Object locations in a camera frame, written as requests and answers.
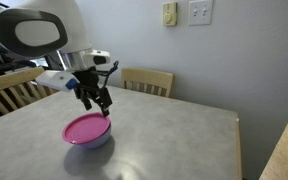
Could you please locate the white double light switch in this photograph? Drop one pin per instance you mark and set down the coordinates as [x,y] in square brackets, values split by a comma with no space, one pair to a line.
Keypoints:
[200,12]

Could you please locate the beige wall thermostat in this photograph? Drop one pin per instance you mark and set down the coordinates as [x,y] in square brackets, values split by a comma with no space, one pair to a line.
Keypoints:
[169,14]

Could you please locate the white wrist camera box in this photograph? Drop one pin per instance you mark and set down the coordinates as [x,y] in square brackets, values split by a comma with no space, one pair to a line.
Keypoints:
[59,80]

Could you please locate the back wooden chair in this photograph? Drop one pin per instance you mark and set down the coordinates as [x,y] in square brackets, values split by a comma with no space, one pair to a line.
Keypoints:
[147,81]

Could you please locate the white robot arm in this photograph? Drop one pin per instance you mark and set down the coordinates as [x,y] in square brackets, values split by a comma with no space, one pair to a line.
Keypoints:
[35,28]

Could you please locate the wooden chair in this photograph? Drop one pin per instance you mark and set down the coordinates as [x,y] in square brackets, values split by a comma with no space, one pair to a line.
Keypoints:
[19,89]
[147,81]

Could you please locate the white plastic bowl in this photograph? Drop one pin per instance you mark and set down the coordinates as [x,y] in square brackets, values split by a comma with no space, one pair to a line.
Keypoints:
[98,141]

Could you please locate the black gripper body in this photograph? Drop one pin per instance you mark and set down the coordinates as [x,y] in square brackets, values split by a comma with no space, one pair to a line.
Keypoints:
[88,86]

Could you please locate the left wooden chair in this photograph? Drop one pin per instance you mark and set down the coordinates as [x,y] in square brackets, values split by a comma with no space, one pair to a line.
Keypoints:
[19,89]

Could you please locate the pink round plastic lid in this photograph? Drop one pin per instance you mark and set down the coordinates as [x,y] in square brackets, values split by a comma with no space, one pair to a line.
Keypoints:
[86,128]

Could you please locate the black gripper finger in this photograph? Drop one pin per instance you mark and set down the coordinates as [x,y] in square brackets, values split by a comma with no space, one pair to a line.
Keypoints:
[105,111]
[87,103]

